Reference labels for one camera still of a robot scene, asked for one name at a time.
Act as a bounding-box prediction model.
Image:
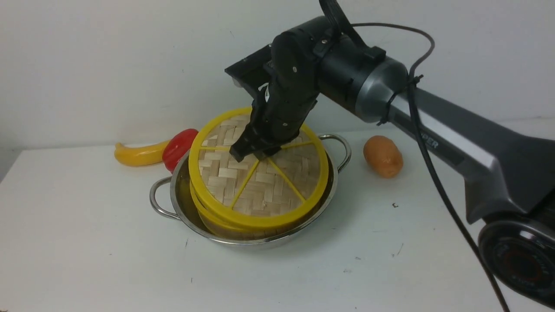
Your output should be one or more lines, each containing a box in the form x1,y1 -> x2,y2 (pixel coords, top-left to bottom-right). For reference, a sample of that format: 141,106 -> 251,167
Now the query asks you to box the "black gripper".
229,30 -> 319,163

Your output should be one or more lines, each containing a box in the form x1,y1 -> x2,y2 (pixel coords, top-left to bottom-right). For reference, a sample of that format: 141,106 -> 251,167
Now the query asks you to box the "brown toy potato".
363,136 -> 404,179

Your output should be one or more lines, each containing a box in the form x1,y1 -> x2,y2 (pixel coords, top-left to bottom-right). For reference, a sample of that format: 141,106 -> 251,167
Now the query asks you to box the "yellow woven bamboo steamer lid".
188,108 -> 332,230

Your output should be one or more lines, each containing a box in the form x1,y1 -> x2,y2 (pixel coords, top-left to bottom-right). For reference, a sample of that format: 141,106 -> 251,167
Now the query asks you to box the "red toy bell pepper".
162,129 -> 199,173

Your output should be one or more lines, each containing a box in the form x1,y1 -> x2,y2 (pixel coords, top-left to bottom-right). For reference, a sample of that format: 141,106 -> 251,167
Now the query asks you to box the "yellow-rimmed bamboo steamer basket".
189,182 -> 323,241

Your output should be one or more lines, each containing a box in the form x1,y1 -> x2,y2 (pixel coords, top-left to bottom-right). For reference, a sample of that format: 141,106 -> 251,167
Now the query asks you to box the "stainless steel two-handled pot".
149,133 -> 352,250

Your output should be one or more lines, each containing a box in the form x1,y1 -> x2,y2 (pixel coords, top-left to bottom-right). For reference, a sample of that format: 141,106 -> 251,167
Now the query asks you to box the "yellow toy banana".
114,140 -> 169,167

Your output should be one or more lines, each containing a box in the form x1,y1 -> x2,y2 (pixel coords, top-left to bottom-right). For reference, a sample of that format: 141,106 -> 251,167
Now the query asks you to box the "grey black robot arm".
225,16 -> 555,311

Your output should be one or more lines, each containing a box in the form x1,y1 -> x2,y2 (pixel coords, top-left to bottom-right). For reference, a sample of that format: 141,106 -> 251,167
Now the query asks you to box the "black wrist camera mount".
225,44 -> 274,99

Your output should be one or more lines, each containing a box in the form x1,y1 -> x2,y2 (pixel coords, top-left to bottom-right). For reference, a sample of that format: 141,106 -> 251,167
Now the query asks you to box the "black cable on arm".
319,0 -> 511,312

